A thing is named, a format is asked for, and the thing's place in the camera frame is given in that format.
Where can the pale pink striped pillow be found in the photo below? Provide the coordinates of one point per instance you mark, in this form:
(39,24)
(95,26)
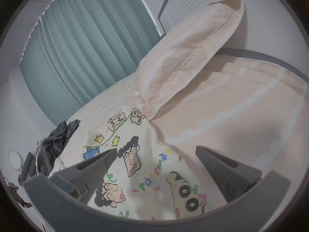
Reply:
(183,52)

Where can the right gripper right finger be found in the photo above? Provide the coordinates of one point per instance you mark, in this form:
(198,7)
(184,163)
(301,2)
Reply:
(227,175)

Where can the bed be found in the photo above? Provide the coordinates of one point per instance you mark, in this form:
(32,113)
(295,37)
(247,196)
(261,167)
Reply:
(229,105)

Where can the white printed pyjama top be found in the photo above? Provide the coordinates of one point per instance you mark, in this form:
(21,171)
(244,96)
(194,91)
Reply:
(144,173)

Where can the black garment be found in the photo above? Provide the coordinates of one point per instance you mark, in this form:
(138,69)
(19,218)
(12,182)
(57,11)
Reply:
(58,141)

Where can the blue-green curtain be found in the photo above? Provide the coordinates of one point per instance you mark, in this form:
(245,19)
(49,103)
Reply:
(48,81)
(96,32)

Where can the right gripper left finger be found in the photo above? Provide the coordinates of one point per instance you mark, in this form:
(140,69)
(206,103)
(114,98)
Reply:
(82,175)

